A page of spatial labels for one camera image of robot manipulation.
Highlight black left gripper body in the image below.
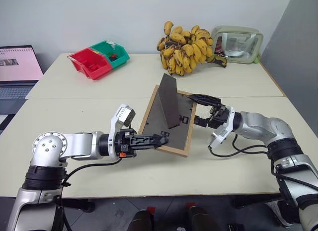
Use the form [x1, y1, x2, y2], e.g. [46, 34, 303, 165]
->
[115, 128, 138, 158]

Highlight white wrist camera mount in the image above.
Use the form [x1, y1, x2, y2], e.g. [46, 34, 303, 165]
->
[208, 106, 236, 149]
[109, 104, 137, 159]

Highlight wooden picture frame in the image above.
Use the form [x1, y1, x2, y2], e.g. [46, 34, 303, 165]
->
[137, 73, 199, 158]

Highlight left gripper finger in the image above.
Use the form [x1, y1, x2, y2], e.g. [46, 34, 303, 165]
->
[130, 141, 162, 151]
[130, 131, 171, 145]

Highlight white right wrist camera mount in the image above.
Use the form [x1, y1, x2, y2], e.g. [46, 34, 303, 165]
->
[208, 106, 236, 149]

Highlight red plastic parts bin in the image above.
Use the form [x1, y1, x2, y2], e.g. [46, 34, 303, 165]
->
[66, 48, 112, 81]

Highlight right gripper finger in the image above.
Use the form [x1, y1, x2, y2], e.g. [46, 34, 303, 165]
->
[187, 93, 222, 108]
[194, 115, 212, 128]

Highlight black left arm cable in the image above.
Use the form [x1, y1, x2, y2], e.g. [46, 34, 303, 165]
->
[58, 157, 124, 231]

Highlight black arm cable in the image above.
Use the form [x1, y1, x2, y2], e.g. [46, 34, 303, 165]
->
[58, 157, 124, 231]
[208, 134, 276, 158]

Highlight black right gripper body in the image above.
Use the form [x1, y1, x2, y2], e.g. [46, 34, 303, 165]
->
[208, 104, 228, 129]

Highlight yellow banana bunch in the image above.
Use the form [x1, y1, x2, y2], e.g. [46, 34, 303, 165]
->
[156, 20, 229, 77]

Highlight green plastic parts bin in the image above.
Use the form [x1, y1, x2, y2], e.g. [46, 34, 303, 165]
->
[89, 40, 131, 70]

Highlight dark rounded shape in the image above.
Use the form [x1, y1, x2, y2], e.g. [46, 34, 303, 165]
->
[129, 209, 154, 231]

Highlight open grey laptop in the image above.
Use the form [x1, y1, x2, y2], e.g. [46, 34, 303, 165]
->
[0, 45, 45, 115]

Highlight clear plastic container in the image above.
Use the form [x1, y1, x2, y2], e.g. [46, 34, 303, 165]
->
[211, 25, 264, 65]

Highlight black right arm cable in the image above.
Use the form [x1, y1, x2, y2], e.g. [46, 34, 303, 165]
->
[208, 134, 276, 158]

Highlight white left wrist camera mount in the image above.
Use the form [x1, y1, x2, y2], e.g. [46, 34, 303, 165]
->
[109, 104, 137, 159]

